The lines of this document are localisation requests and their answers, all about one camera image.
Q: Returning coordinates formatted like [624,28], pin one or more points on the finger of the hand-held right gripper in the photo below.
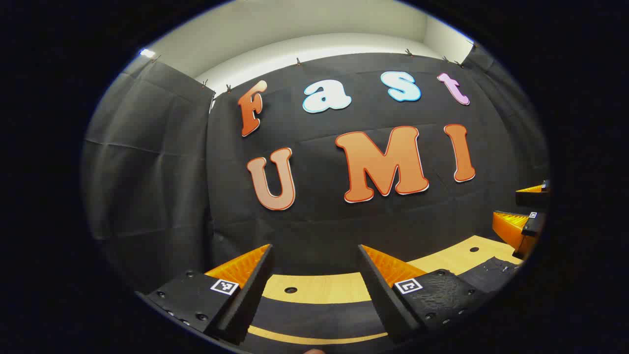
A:
[533,227]
[533,199]

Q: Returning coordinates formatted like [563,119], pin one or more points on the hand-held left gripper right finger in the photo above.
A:
[381,300]

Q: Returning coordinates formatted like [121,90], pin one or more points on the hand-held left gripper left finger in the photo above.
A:
[250,300]

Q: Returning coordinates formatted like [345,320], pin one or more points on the dark grey jeans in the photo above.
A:
[319,317]

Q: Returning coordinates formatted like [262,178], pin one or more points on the black backdrop cloth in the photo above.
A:
[319,226]

